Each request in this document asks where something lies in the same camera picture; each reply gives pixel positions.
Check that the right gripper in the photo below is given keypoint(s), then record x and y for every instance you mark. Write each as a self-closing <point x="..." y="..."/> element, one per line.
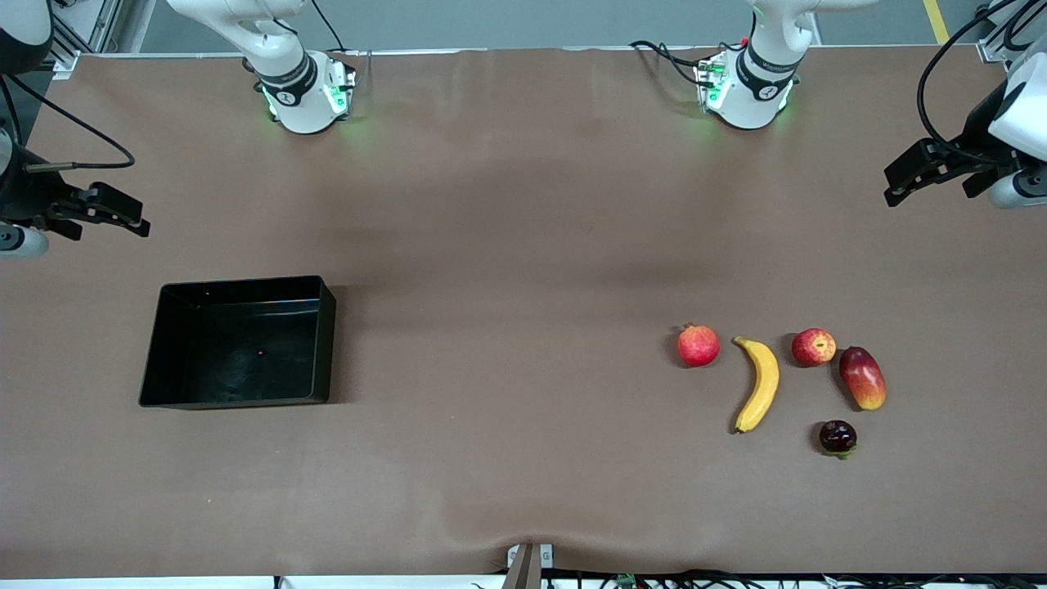
<point x="24" y="199"/>

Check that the yellow banana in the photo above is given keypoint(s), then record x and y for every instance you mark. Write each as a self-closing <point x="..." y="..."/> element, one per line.
<point x="765" y="380"/>

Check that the red pomegranate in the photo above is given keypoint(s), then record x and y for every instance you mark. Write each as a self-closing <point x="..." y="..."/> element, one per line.
<point x="698" y="346"/>

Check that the dark purple mangosteen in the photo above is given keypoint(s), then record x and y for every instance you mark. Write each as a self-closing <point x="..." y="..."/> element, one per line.
<point x="838" y="437"/>

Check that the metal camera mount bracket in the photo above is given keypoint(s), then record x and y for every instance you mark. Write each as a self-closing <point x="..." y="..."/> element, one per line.
<point x="527" y="566"/>

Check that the brown table mat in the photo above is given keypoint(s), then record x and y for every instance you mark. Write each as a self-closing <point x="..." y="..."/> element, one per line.
<point x="507" y="204"/>

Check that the red yellow mango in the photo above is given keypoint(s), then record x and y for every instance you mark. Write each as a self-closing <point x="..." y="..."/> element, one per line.
<point x="863" y="378"/>

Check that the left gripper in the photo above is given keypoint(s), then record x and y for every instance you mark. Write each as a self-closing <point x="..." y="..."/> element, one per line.
<point x="975" y="131"/>

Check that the black plastic box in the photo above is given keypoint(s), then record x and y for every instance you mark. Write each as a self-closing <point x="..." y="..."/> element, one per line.
<point x="237" y="352"/>

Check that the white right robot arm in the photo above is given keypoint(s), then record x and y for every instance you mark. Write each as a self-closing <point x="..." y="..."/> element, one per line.
<point x="294" y="90"/>

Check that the red yellow apple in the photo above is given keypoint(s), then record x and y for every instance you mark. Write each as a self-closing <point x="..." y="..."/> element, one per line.
<point x="814" y="348"/>

